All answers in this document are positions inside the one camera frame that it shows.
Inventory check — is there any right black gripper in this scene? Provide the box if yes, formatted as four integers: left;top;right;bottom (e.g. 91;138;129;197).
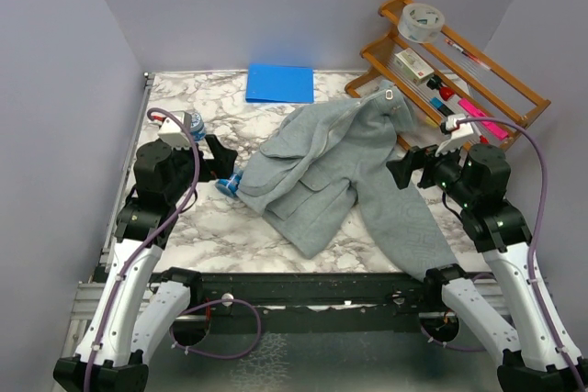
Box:
388;135;478;207

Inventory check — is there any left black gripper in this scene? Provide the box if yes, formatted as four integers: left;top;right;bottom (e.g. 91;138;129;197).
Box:
166;133;237;203

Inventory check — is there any grey zip jacket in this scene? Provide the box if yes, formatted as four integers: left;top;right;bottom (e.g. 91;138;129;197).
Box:
237;80;457;280

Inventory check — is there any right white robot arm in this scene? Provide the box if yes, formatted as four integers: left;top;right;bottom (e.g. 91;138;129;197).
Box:
387;144;587;391

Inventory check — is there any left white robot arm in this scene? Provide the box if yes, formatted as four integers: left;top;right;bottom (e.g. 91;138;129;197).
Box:
53;135;237;391

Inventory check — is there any blue lying jar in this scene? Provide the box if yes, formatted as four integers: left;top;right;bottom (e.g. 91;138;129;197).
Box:
215;171;243;198

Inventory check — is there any blue upright jar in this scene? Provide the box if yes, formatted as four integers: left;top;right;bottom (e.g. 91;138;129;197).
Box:
190;112;206;142

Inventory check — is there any blue black marker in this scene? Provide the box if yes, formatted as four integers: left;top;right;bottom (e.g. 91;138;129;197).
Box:
430;97;454;117

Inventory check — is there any wooden tiered rack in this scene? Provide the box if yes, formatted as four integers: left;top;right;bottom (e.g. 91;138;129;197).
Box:
345;0;550;129

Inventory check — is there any blue binder folder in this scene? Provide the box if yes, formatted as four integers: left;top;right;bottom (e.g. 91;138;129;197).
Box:
245;63;314;104

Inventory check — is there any pink highlighter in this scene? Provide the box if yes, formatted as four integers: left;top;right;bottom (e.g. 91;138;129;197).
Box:
458;98;511;140

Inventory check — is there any small white green box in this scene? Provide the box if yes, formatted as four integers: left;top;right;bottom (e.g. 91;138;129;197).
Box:
393;48;435;85

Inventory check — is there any red white pen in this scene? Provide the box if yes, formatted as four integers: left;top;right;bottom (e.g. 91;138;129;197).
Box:
445;38;492;72

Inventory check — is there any clear tape roll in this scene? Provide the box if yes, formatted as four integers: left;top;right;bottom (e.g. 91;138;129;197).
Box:
398;3;446;44

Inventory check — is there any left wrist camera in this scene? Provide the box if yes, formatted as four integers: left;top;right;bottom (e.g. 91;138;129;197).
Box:
153;111;192;150

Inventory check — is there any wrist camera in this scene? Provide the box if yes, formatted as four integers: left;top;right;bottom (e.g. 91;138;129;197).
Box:
435;114;477;157
153;111;192;150

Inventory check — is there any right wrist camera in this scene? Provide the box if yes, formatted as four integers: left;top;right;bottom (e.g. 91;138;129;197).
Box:
435;114;477;157

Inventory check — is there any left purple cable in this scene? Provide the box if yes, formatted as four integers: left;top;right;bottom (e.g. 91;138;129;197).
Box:
82;106;203;392

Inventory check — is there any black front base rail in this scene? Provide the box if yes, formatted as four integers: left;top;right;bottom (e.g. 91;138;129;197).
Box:
151;271;479;334

